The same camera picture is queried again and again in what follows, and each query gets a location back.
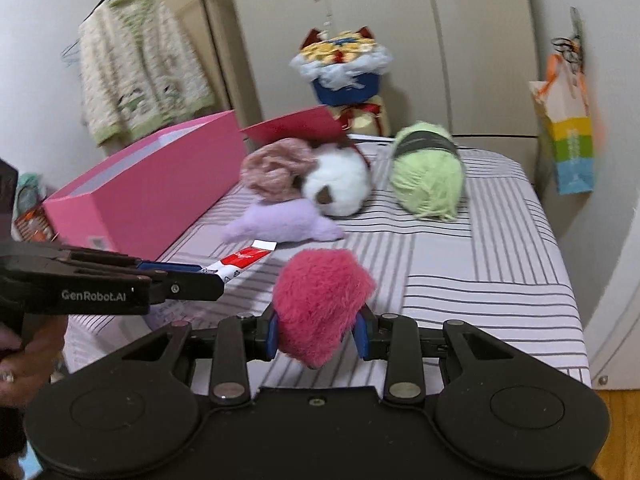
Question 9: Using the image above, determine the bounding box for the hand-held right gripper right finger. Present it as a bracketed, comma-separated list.
[352, 307, 511, 402]

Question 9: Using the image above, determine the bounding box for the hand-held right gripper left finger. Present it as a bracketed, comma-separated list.
[122, 307, 279, 407]

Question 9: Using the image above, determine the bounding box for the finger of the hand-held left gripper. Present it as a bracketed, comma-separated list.
[62, 246, 206, 277]
[150, 270, 226, 306]

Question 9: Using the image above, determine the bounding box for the pink fuzzy plush toy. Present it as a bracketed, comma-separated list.
[271, 247, 377, 368]

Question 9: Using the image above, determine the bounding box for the tissue packet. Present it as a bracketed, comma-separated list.
[200, 239, 277, 281]

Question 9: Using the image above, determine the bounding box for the pink cardboard box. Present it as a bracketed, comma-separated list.
[42, 109, 247, 262]

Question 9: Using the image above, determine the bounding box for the dusty pink knitted cloth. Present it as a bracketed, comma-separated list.
[240, 137, 317, 203]

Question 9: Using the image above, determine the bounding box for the person's left hand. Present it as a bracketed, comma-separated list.
[0, 314, 69, 407]

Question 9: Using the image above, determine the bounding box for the small basket with items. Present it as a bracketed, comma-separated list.
[11, 171, 57, 243]

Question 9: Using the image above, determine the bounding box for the lavender plush toy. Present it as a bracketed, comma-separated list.
[222, 197, 347, 244]

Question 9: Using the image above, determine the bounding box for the striped bed sheet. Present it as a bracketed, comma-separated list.
[62, 135, 587, 393]

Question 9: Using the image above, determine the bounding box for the white fluffy plush toy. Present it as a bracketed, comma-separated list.
[301, 142, 373, 218]

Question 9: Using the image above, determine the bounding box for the green yarn ball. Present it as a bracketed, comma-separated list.
[389, 121, 465, 222]

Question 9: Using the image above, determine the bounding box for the red cardboard sheet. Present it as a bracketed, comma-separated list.
[240, 105, 346, 147]

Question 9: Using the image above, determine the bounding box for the cream and green knitted cardigan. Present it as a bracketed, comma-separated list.
[77, 0, 217, 147]

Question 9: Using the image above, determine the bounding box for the clothes hanger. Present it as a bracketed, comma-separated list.
[61, 0, 132, 67]

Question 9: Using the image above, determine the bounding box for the flower bouquet in blue wrap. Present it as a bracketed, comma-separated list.
[289, 26, 396, 137]

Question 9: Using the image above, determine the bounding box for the colourful paper bag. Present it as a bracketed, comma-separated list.
[529, 54, 607, 196]

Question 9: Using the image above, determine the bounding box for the beige wardrobe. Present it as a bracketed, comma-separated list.
[195, 0, 542, 141]

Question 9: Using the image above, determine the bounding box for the wall hook with hair ties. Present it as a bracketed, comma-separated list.
[550, 6, 587, 86]

